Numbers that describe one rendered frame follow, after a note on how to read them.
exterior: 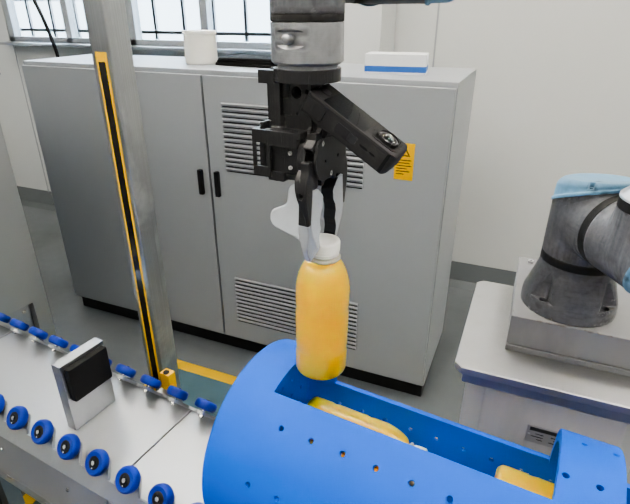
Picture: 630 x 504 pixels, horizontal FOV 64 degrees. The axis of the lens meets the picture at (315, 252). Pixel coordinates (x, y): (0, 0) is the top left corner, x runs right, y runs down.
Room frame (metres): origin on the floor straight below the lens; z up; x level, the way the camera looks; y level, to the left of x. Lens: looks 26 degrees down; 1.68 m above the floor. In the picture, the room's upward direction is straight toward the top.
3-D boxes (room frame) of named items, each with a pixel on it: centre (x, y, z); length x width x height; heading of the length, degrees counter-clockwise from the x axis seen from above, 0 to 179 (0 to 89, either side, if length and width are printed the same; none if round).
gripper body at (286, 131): (0.56, 0.01, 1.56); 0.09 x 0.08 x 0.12; 61
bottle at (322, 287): (0.55, -0.01, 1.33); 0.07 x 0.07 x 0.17
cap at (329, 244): (0.55, -0.01, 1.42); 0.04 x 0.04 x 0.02
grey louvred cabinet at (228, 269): (2.50, 0.39, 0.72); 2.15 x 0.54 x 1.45; 67
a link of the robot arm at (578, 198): (0.75, -0.44, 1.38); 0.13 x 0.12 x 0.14; 8
